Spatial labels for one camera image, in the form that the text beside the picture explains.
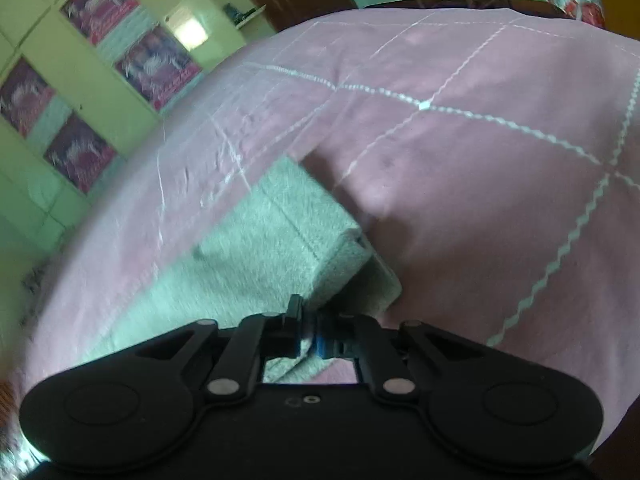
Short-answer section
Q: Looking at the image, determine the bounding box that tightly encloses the green towel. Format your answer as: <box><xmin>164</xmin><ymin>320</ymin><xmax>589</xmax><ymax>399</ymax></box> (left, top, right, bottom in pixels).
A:
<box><xmin>82</xmin><ymin>156</ymin><xmax>403</xmax><ymax>386</ymax></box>

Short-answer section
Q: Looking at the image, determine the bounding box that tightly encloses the red and blue printed cloth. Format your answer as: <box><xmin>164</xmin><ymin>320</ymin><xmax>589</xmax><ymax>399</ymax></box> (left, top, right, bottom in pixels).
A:
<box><xmin>547</xmin><ymin>0</ymin><xmax>606</xmax><ymax>28</ymax></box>

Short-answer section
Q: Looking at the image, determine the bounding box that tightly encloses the cream wardrobe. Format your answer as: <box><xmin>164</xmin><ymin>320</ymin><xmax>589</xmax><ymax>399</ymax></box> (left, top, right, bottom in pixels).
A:
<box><xmin>0</xmin><ymin>0</ymin><xmax>246</xmax><ymax>256</ymax></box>

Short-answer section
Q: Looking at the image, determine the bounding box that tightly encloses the pink checked bedspread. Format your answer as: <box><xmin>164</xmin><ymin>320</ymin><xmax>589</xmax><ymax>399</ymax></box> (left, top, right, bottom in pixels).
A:
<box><xmin>22</xmin><ymin>7</ymin><xmax>640</xmax><ymax>441</ymax></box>

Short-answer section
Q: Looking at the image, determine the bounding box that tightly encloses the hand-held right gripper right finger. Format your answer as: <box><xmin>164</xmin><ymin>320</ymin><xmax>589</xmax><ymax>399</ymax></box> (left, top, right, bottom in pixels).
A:
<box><xmin>315</xmin><ymin>312</ymin><xmax>487</xmax><ymax>405</ymax></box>

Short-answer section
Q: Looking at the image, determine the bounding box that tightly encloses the pink printed wardrobe panel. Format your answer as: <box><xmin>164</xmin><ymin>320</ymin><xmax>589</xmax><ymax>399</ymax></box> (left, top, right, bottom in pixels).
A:
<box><xmin>44</xmin><ymin>112</ymin><xmax>118</xmax><ymax>193</ymax></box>
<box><xmin>115</xmin><ymin>25</ymin><xmax>203</xmax><ymax>111</ymax></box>
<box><xmin>60</xmin><ymin>0</ymin><xmax>141</xmax><ymax>43</ymax></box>
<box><xmin>0</xmin><ymin>57</ymin><xmax>56</xmax><ymax>138</ymax></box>

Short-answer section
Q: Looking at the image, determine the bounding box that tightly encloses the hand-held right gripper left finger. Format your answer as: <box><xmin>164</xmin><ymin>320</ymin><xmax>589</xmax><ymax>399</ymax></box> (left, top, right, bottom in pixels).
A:
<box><xmin>132</xmin><ymin>294</ymin><xmax>317</xmax><ymax>405</ymax></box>

